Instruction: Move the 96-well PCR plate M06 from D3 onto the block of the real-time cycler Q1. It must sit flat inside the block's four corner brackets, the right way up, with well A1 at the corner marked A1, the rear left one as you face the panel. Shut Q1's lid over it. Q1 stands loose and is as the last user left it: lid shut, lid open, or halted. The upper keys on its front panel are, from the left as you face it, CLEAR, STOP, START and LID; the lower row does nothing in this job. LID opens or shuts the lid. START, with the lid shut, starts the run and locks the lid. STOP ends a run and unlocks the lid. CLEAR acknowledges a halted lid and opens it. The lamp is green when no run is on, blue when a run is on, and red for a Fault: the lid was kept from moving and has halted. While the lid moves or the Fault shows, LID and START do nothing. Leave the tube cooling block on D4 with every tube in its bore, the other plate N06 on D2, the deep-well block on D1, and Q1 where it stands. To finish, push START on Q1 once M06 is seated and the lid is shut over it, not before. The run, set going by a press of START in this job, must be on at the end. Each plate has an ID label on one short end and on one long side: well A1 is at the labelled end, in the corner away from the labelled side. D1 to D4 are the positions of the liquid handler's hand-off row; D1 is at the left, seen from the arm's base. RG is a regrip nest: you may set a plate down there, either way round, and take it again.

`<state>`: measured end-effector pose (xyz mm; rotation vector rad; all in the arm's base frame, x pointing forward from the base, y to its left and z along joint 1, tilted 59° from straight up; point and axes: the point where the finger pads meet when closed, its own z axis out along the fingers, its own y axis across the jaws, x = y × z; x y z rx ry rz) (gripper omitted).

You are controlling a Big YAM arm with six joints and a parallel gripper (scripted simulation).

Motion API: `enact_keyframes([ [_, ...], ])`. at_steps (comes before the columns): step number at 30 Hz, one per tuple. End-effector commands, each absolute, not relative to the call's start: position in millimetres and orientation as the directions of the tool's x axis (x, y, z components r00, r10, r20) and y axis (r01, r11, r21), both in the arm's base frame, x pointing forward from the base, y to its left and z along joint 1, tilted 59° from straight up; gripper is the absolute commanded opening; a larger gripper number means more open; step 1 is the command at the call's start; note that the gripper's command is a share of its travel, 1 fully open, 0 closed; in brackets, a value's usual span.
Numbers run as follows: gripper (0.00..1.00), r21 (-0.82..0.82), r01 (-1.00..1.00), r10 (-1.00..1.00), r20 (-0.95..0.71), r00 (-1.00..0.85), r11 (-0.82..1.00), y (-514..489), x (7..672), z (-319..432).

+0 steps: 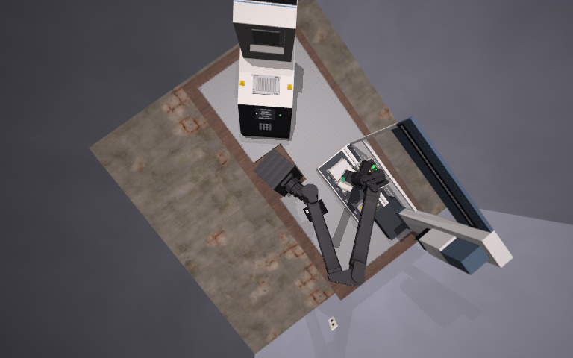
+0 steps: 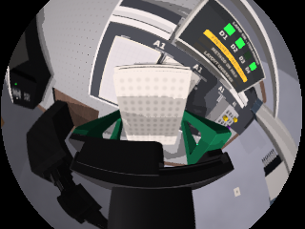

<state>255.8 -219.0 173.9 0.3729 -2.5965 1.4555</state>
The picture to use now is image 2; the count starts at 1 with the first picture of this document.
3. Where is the yellow cylinder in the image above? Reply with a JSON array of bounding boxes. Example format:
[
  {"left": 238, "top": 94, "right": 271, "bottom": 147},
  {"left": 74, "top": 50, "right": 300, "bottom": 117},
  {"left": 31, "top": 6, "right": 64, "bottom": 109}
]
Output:
[{"left": 222, "top": 115, "right": 228, "bottom": 121}]

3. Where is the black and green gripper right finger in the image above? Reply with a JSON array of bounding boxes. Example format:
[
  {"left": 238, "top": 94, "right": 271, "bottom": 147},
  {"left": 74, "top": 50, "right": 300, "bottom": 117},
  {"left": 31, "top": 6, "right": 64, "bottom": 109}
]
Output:
[{"left": 181, "top": 110, "right": 232, "bottom": 165}]

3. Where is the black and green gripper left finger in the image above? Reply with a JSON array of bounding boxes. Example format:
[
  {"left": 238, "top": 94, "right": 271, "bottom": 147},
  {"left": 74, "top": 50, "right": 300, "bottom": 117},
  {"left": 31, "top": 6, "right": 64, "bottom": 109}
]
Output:
[{"left": 73, "top": 110, "right": 123, "bottom": 140}]

